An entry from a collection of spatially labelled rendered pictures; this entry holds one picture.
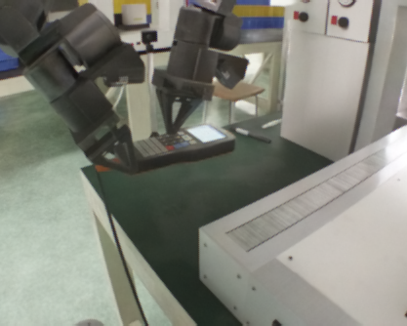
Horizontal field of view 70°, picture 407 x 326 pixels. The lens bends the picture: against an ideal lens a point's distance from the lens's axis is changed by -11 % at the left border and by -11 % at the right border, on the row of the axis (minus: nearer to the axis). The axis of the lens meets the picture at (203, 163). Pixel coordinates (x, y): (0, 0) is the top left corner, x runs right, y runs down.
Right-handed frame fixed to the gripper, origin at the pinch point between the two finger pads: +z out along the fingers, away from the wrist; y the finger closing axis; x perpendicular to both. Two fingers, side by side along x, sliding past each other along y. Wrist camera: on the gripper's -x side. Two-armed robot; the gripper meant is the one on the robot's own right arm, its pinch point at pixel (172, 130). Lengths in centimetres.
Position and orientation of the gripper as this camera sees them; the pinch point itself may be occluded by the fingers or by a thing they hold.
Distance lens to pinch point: 54.0
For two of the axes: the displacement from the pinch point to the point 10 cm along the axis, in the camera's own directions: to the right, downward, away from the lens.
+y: -5.0, -4.2, 7.6
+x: -8.4, 0.1, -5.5
